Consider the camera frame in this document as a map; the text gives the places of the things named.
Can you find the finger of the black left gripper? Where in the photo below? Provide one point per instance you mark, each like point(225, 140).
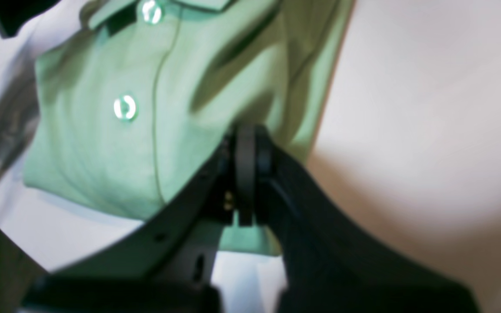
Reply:
point(165, 265)
point(332, 265)

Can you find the light green T-shirt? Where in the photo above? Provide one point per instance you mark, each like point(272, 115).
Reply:
point(135, 101)

